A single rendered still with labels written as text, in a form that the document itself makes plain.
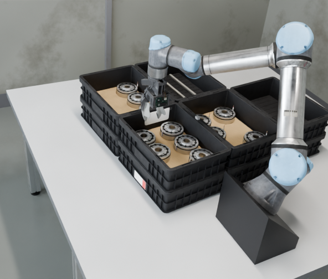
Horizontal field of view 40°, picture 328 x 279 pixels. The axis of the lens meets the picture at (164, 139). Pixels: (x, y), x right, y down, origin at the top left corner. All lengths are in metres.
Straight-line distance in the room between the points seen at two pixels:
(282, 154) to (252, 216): 0.25
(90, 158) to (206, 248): 0.69
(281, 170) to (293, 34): 0.45
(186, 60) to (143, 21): 2.22
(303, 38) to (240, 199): 0.58
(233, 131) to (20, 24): 1.98
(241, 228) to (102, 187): 0.60
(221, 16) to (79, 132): 2.32
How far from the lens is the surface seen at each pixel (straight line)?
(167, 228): 1.76
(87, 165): 2.02
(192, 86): 2.40
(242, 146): 1.83
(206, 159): 1.73
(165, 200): 1.76
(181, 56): 1.66
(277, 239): 1.67
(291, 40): 1.57
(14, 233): 2.73
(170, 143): 1.95
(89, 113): 2.23
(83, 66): 3.80
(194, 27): 4.10
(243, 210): 1.65
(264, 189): 1.65
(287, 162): 1.51
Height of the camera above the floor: 1.97
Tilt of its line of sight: 35 degrees down
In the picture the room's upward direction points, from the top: 6 degrees clockwise
